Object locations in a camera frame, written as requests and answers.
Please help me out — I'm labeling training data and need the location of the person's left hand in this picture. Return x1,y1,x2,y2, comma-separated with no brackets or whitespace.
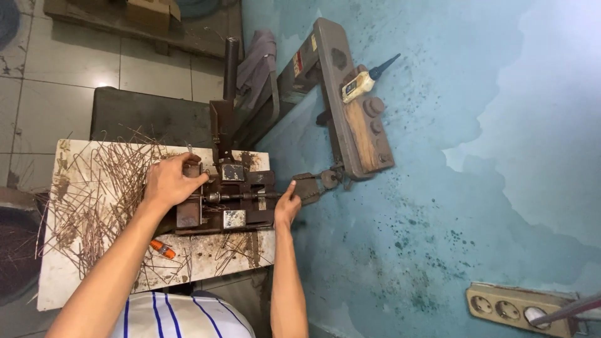
142,151,210,212

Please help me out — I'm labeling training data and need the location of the person's right hand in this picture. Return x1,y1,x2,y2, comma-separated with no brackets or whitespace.
274,180,302,231

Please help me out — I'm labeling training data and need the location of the rusty metal wire bending jig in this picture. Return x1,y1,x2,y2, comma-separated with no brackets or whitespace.
174,150,283,235

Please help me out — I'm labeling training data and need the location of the stained white table board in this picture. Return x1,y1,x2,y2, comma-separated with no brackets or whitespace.
37,139,277,312

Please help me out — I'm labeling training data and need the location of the yellowed oil bottle black nozzle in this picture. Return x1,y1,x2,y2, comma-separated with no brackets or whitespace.
341,53,402,104

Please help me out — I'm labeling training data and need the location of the grey cloth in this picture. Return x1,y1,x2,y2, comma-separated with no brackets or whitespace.
236,29,278,111

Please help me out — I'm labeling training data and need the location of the dark metal bench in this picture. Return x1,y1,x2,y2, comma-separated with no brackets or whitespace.
90,87,214,148

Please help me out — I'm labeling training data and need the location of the white blue striped shirt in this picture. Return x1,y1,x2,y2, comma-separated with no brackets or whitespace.
110,291,256,338

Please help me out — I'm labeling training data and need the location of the blue barrel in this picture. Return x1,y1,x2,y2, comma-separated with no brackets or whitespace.
176,0,240,20

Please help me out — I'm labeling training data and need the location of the brown cardboard box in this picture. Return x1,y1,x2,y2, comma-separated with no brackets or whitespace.
124,0,181,31

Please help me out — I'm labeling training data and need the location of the wooden pallet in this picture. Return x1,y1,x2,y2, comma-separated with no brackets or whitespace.
43,0,244,59

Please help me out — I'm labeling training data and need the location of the rusty metal chain linkage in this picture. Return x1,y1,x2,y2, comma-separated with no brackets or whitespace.
291,164,348,206

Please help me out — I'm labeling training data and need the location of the bent copper wires group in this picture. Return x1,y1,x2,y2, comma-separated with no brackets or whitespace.
213,231,273,278

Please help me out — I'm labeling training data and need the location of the brown metal wall bracket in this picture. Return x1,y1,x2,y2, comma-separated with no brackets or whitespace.
235,18,395,181

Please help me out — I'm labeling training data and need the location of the dark metal lever handle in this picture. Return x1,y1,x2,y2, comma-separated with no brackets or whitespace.
209,38,241,162

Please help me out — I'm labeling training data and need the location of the orange handled tool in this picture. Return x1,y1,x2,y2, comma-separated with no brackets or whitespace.
149,239,177,260

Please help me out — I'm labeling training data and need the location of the pile of copper wires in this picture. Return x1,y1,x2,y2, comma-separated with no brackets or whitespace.
35,127,193,287

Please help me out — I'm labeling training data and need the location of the beige wall power strip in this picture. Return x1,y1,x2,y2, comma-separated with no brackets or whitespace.
466,282,580,338

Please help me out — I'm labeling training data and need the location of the dark basin of wire pieces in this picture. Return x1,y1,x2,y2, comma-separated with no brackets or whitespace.
0,188,50,306

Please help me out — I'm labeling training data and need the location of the grey plug cable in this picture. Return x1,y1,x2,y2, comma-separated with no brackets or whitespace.
528,293,601,329

